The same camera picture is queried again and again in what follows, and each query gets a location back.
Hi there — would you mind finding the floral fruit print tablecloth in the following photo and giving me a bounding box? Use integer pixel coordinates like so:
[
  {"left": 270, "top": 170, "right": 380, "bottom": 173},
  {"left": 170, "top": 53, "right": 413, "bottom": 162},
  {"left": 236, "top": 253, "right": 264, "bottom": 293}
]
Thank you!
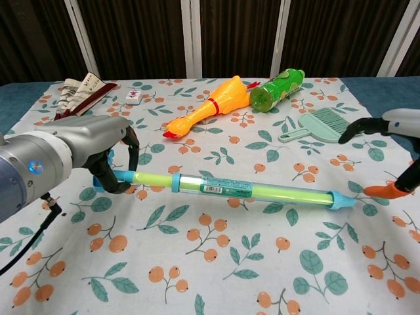
[{"left": 0, "top": 77, "right": 420, "bottom": 315}]

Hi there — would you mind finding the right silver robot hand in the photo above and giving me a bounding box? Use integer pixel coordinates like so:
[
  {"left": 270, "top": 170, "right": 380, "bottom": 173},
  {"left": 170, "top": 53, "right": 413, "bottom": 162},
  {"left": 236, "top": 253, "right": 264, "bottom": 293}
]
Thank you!
[{"left": 337, "top": 108, "right": 420, "bottom": 201}]

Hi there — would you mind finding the blue green water pump toy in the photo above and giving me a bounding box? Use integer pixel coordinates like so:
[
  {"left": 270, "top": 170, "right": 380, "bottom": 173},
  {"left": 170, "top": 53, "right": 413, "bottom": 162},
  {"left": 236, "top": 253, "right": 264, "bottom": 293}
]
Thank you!
[{"left": 93, "top": 149, "right": 357, "bottom": 211}]

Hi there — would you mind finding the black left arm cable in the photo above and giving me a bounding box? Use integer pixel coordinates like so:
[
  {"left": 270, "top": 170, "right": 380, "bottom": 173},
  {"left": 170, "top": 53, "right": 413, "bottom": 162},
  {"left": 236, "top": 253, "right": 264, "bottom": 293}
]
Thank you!
[{"left": 0, "top": 193, "right": 63, "bottom": 276}]

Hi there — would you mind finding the white mahjong tile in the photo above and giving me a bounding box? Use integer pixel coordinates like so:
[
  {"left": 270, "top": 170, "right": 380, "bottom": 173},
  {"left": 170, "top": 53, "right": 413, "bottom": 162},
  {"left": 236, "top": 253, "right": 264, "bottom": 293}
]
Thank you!
[{"left": 125, "top": 88, "right": 142, "bottom": 105}]

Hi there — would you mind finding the yellow rubber chicken toy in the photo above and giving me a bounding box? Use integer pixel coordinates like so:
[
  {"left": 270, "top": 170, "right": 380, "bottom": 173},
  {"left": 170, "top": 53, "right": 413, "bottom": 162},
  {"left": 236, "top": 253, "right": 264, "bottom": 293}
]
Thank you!
[{"left": 163, "top": 75, "right": 260, "bottom": 142}]

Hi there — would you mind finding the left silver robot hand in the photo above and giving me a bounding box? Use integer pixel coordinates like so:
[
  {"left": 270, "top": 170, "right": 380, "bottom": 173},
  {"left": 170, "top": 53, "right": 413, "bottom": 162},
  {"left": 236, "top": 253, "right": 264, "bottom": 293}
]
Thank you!
[{"left": 34, "top": 114, "right": 141, "bottom": 195}]

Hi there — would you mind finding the small teal brush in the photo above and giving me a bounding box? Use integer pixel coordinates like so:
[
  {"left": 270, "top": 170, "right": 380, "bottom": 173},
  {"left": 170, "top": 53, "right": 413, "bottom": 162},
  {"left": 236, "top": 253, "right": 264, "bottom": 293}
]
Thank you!
[{"left": 278, "top": 113, "right": 332, "bottom": 144}]

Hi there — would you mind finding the green plastic bottle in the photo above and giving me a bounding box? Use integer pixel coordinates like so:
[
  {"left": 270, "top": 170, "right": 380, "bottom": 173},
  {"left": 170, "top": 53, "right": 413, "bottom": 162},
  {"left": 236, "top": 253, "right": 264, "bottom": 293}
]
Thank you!
[{"left": 249, "top": 68, "right": 306, "bottom": 114}]

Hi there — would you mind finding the white divider frame post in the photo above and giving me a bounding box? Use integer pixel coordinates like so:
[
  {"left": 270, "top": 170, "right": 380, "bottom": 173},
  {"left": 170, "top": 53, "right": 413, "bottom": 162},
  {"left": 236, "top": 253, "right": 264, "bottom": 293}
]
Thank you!
[
  {"left": 377, "top": 0, "right": 420, "bottom": 77},
  {"left": 180, "top": 0, "right": 203, "bottom": 79},
  {"left": 272, "top": 0, "right": 299, "bottom": 78},
  {"left": 64, "top": 0, "right": 101, "bottom": 79}
]

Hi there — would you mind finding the folding fan with maroon ribs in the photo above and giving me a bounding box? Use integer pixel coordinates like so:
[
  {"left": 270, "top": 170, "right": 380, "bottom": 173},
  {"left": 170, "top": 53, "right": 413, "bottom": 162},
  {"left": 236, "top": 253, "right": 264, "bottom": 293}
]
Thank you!
[{"left": 54, "top": 72, "right": 119, "bottom": 121}]

